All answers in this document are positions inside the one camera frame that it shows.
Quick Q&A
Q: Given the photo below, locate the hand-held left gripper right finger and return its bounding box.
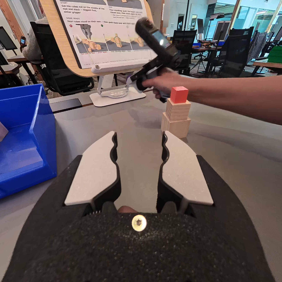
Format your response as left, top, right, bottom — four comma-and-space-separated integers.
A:
157, 131, 214, 210

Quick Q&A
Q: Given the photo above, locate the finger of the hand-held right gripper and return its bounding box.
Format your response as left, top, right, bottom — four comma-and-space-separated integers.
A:
126, 65, 161, 87

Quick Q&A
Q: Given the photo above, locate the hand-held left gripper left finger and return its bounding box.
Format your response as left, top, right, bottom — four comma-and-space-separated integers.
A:
64, 131, 121, 210

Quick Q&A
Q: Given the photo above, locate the red wooden cube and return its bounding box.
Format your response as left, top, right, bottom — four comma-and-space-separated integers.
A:
171, 87, 189, 104

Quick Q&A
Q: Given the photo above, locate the medium wooden cube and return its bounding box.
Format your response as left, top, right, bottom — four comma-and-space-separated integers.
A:
166, 99, 192, 122

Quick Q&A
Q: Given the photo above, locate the blue plastic bin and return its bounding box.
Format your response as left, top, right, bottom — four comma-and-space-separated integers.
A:
0, 84, 57, 199

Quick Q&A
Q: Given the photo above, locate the person's right forearm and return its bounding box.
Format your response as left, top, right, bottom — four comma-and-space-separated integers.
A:
192, 75, 282, 126

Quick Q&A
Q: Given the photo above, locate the person's right hand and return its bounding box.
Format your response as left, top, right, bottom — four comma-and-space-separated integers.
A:
142, 71, 196, 101

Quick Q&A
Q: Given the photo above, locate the black office chair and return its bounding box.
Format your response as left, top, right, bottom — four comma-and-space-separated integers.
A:
171, 30, 197, 73
30, 22, 94, 95
211, 27, 256, 76

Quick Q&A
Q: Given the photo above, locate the white instruction sheet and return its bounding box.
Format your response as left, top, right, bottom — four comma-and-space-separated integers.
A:
55, 0, 158, 69

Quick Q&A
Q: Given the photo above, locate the wooden display board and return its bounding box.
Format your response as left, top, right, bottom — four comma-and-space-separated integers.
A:
40, 0, 164, 77

